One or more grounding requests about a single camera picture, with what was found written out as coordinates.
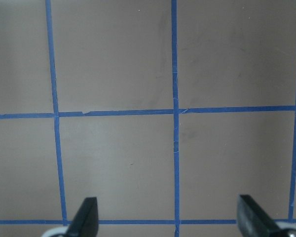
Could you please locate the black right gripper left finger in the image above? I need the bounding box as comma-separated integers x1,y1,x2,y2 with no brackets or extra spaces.
66,197,99,237

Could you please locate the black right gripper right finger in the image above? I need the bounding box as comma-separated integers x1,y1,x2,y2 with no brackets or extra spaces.
237,195,285,237

